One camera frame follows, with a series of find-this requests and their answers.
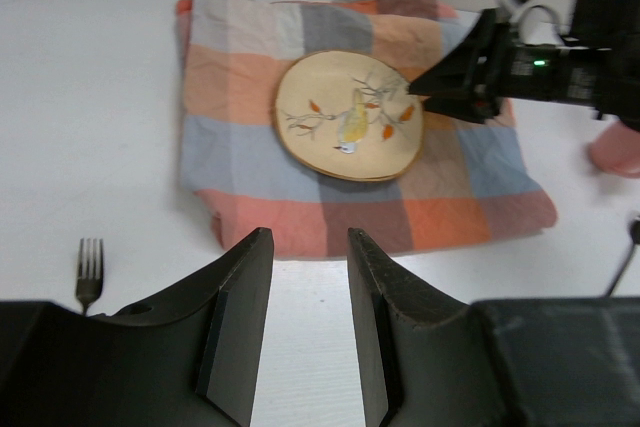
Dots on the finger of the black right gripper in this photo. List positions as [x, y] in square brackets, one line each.
[456, 75]
[473, 110]

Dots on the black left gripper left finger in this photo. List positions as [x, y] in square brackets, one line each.
[185, 356]

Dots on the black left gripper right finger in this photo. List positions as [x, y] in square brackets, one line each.
[427, 359]

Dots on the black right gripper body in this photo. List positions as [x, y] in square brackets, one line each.
[595, 62]

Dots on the checkered orange blue cloth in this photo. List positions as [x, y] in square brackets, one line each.
[469, 186]

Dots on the pink ceramic mug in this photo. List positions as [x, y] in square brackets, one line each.
[616, 151]

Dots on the beige bird pattern plate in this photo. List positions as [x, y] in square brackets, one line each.
[348, 116]

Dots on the black metal fork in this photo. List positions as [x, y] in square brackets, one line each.
[90, 272]

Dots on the black metal spoon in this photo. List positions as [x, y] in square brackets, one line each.
[621, 270]

